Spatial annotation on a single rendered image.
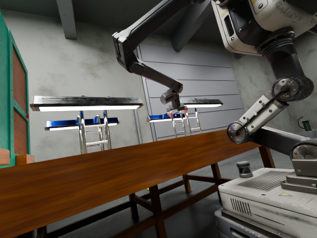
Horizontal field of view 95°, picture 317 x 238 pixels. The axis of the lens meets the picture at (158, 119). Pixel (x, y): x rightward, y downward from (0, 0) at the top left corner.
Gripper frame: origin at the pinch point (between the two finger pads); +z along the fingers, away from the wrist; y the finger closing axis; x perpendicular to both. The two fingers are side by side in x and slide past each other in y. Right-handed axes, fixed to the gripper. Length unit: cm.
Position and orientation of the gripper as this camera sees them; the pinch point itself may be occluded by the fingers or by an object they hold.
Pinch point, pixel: (178, 117)
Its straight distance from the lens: 103.9
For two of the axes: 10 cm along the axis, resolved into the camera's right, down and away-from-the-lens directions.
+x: -0.4, -4.9, 8.7
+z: 2.1, 8.5, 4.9
